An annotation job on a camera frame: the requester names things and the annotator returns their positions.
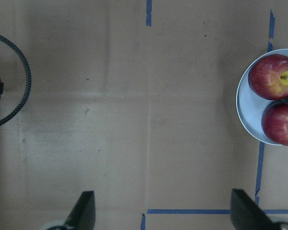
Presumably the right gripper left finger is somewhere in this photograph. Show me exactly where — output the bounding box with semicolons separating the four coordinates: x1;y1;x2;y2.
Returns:
63;191;96;230

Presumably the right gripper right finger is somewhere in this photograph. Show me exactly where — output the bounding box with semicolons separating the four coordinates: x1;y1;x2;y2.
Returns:
230;188;288;230

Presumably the red apple on plate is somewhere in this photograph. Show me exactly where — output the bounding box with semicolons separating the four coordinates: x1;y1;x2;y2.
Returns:
248;54;288;100
261;102;288;146

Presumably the light blue plate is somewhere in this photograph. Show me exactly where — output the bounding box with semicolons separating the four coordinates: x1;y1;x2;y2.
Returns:
236;48;288;146

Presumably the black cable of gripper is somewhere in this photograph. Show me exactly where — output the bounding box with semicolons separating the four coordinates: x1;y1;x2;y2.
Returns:
0;30;32;131

